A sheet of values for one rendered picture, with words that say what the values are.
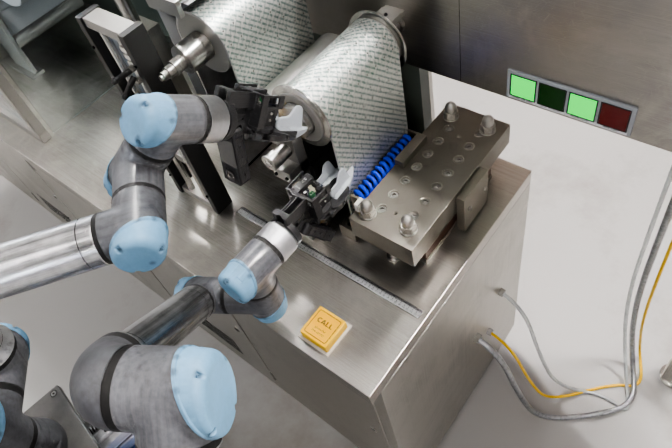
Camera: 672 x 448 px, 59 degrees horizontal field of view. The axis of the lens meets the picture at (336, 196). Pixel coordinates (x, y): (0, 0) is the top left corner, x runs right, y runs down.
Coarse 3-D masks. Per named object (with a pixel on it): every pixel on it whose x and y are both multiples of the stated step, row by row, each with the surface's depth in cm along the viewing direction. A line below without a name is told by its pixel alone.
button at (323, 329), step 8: (320, 312) 124; (328, 312) 123; (312, 320) 123; (320, 320) 122; (328, 320) 122; (336, 320) 122; (304, 328) 122; (312, 328) 122; (320, 328) 121; (328, 328) 121; (336, 328) 121; (344, 328) 122; (304, 336) 122; (312, 336) 120; (320, 336) 120; (328, 336) 120; (336, 336) 120; (320, 344) 119; (328, 344) 119
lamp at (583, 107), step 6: (570, 96) 111; (576, 96) 110; (570, 102) 112; (576, 102) 111; (582, 102) 111; (588, 102) 110; (594, 102) 109; (570, 108) 113; (576, 108) 112; (582, 108) 112; (588, 108) 111; (594, 108) 110; (576, 114) 114; (582, 114) 113; (588, 114) 112
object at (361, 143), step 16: (400, 80) 126; (384, 96) 124; (400, 96) 129; (368, 112) 121; (384, 112) 126; (400, 112) 132; (352, 128) 119; (368, 128) 124; (384, 128) 129; (400, 128) 135; (336, 144) 116; (352, 144) 121; (368, 144) 126; (384, 144) 132; (336, 160) 120; (352, 160) 124; (368, 160) 129; (352, 192) 129
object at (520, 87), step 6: (516, 78) 117; (522, 78) 116; (516, 84) 118; (522, 84) 117; (528, 84) 116; (534, 84) 115; (516, 90) 119; (522, 90) 118; (528, 90) 117; (534, 90) 116; (522, 96) 119; (528, 96) 118
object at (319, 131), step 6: (396, 42) 120; (288, 96) 111; (294, 96) 109; (294, 102) 111; (300, 102) 109; (306, 108) 109; (312, 114) 110; (312, 120) 111; (318, 120) 110; (318, 126) 111; (312, 132) 115; (318, 132) 113; (306, 138) 118; (312, 138) 116; (318, 138) 115
